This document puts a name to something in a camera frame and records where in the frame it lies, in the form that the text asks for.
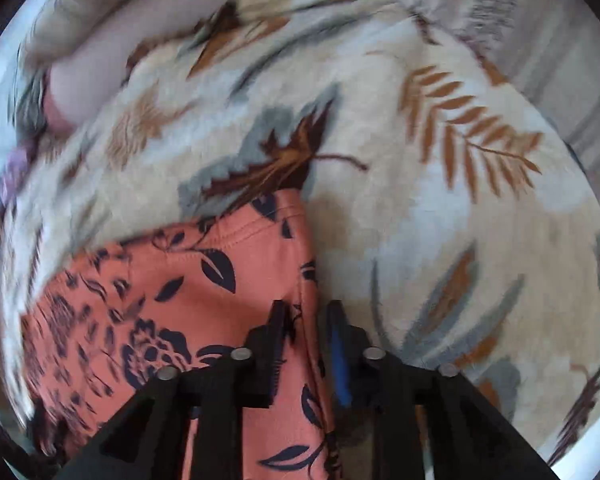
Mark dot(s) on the pink bolster pillow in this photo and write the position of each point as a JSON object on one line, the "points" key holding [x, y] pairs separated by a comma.
{"points": [[80, 95]]}

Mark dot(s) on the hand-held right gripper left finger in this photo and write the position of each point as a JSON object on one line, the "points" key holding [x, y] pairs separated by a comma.
{"points": [[265, 360]]}

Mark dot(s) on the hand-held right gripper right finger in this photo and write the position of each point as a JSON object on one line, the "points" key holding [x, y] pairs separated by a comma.
{"points": [[341, 355]]}

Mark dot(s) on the striped floral cushion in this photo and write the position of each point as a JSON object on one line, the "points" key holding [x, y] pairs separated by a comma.
{"points": [[530, 35]]}

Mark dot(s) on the leaf print blanket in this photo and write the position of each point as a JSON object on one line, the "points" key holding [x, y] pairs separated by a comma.
{"points": [[380, 160]]}

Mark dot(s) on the orange floral dress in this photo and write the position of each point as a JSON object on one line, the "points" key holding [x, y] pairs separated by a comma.
{"points": [[190, 310]]}

